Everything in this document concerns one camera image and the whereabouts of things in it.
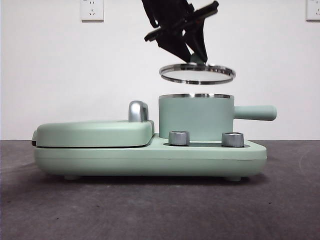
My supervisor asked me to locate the glass lid with green knob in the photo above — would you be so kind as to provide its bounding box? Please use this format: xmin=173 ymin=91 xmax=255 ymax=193
xmin=158 ymin=54 xmax=237 ymax=86

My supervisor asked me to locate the mint green steamer pot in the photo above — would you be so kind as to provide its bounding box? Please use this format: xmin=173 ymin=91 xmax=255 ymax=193
xmin=158 ymin=93 xmax=278 ymax=141

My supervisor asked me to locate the silver control knob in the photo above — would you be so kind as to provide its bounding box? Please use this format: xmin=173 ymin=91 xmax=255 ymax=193
xmin=168 ymin=130 xmax=190 ymax=146
xmin=221 ymin=131 xmax=245 ymax=148

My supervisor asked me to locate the mint green breakfast machine base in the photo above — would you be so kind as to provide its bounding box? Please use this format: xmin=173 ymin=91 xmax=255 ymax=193
xmin=34 ymin=132 xmax=268 ymax=181

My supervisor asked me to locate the mint green griddle cover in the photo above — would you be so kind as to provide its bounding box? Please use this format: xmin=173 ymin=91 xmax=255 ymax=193
xmin=31 ymin=119 xmax=156 ymax=149

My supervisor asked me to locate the chrome griddle cover handle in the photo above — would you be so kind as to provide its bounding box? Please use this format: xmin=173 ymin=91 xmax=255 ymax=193
xmin=128 ymin=100 xmax=150 ymax=124

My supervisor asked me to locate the white wall socket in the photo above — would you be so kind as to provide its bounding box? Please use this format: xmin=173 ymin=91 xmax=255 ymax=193
xmin=79 ymin=0 xmax=105 ymax=23
xmin=305 ymin=0 xmax=320 ymax=23

